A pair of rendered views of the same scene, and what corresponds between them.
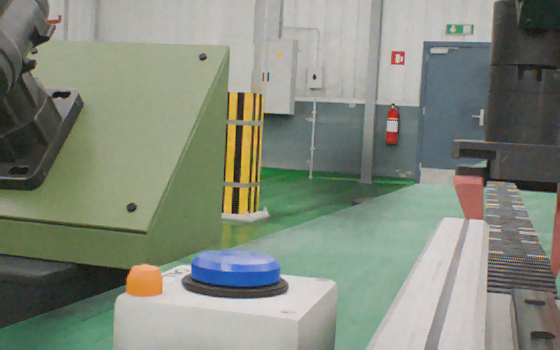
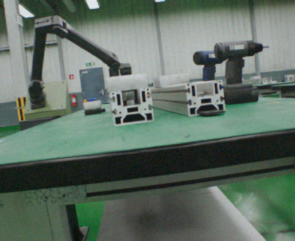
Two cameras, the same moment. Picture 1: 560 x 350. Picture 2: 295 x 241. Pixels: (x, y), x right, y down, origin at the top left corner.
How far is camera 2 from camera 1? 1.07 m
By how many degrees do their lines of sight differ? 22
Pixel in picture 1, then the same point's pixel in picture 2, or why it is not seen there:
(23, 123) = (41, 97)
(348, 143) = not seen: hidden behind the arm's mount
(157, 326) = (88, 104)
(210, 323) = (92, 102)
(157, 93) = (57, 89)
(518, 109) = not seen: hidden behind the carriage
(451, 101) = (92, 88)
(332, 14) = (46, 65)
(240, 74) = (22, 90)
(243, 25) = (20, 74)
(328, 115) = not seen: hidden behind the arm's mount
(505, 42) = (111, 73)
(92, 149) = (51, 99)
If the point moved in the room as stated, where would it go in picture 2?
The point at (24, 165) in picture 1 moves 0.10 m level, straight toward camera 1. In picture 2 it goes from (42, 103) to (48, 102)
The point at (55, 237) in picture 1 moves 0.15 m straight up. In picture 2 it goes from (50, 113) to (47, 86)
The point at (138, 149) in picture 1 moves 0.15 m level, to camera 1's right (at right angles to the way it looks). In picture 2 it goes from (58, 98) to (84, 94)
